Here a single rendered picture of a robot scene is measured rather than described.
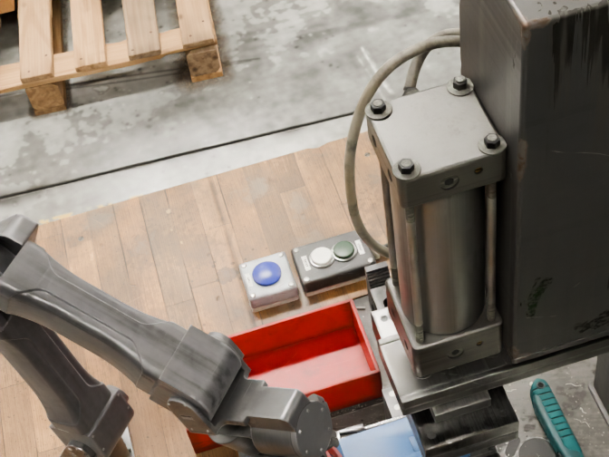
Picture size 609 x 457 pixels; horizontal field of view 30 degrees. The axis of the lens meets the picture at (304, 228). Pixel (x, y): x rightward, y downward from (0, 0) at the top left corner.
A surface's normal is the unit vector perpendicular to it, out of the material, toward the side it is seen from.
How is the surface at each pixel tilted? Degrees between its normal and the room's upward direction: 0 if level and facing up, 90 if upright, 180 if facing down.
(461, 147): 0
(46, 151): 0
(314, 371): 0
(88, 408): 76
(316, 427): 66
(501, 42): 90
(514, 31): 90
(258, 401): 24
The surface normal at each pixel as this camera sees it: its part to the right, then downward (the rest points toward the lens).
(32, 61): -0.12, -0.63
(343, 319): 0.26, 0.72
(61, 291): 0.29, -0.46
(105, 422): 0.85, 0.09
